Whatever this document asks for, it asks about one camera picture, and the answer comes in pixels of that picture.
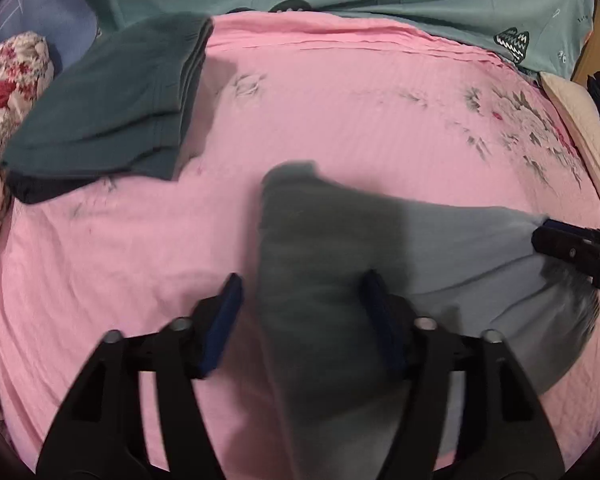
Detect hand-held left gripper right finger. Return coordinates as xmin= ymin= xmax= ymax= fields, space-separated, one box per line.
xmin=360 ymin=270 xmax=566 ymax=480

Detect red floral quilt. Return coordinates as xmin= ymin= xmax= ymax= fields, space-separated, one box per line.
xmin=0 ymin=31 xmax=56 ymax=411

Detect grey pants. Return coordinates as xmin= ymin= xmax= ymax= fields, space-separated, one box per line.
xmin=257 ymin=160 xmax=600 ymax=480

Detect blue cloth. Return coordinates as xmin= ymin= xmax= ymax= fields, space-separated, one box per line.
xmin=0 ymin=0 xmax=116 ymax=76

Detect folded dark teal pants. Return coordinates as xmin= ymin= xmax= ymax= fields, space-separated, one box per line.
xmin=1 ymin=12 xmax=215 ymax=181

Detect pink floral bed sheet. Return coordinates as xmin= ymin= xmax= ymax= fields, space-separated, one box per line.
xmin=0 ymin=10 xmax=600 ymax=476

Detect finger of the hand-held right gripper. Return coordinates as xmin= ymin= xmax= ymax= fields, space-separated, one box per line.
xmin=531 ymin=217 xmax=600 ymax=301

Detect wooden furniture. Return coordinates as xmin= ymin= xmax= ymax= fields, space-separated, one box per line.
xmin=570 ymin=0 xmax=600 ymax=91

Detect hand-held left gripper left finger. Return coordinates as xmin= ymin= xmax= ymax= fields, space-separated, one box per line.
xmin=35 ymin=273 xmax=244 ymax=480

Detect cream quilted pillow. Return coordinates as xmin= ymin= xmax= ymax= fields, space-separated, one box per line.
xmin=539 ymin=71 xmax=600 ymax=221

